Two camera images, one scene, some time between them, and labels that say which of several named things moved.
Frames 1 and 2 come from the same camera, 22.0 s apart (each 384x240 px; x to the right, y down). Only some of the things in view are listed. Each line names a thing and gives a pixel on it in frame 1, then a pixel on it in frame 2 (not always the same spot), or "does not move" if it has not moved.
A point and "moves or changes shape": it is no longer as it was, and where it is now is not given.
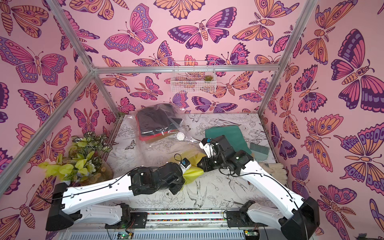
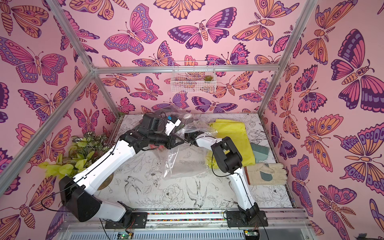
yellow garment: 194,170 -> 236,131
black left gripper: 179,185 -> 168,142
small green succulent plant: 208,78 does not move
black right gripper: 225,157 -> 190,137
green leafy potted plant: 82,165 does not move
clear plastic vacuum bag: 162,133 moves or changes shape
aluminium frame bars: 96,69 does not move
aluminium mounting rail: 178,225 does not move
